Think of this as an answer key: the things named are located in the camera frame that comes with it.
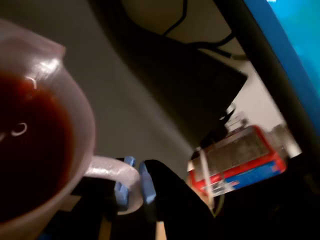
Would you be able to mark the black gripper finger blue tape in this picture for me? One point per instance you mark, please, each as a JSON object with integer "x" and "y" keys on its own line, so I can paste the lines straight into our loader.
{"x": 122, "y": 195}
{"x": 175, "y": 200}

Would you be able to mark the translucent plastic gooseneck kettle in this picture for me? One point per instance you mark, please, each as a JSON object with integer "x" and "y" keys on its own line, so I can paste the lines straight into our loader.
{"x": 37, "y": 137}

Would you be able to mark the red and blue carton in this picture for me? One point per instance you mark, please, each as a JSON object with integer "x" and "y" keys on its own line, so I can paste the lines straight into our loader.
{"x": 240, "y": 160}

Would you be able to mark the monitor with blue screen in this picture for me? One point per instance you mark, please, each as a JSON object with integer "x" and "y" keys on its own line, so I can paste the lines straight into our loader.
{"x": 300, "y": 37}

